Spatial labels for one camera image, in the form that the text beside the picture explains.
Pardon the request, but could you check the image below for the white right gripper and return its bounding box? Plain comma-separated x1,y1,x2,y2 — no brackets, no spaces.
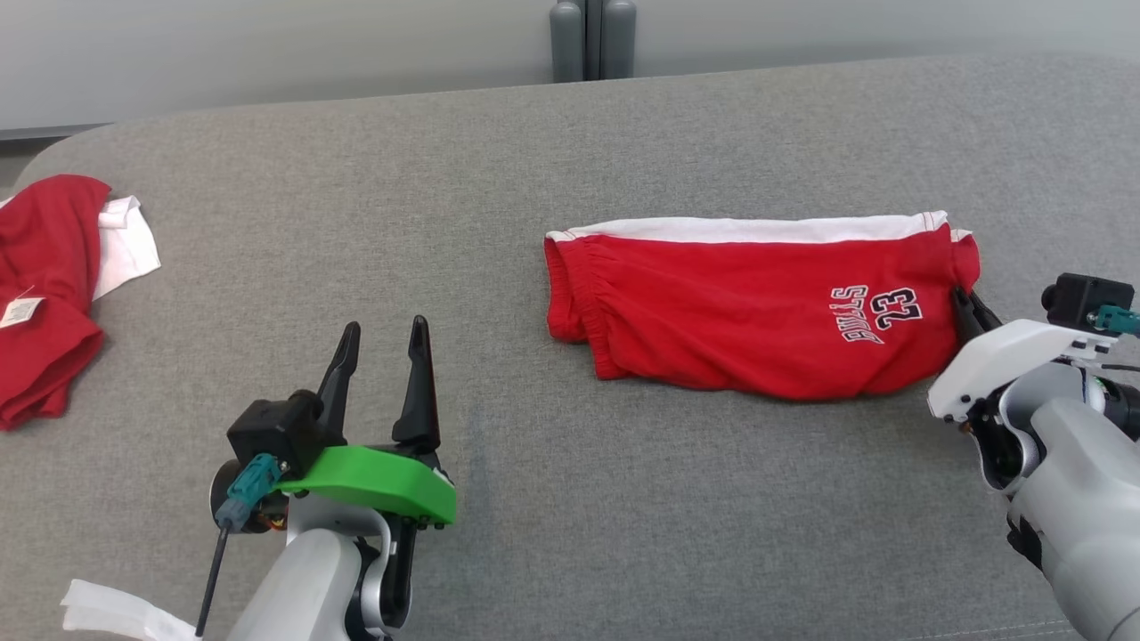
927,285,1120,424

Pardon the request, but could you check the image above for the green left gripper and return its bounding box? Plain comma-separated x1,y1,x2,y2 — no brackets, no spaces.
281,316,458,526

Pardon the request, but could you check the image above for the red shorts white waistband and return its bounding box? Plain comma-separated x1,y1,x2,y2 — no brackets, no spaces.
543,211,982,402

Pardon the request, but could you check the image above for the red jersey shirt white trim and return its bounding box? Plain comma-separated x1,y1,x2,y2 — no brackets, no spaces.
0,174,162,433

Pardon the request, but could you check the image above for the black right cable teal plug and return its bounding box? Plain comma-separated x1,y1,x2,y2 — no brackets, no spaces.
1087,304,1140,373

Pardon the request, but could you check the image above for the black cable teal plug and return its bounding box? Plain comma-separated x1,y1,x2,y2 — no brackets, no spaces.
1087,304,1140,373
194,453,286,638

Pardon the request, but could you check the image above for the black left cable teal plug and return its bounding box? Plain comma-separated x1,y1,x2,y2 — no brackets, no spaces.
194,453,286,638

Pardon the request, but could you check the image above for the grey wall partition post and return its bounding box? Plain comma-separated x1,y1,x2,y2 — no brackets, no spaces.
549,0,639,84

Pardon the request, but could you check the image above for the dark grey wall rail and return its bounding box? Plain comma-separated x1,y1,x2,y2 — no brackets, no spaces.
0,122,114,142

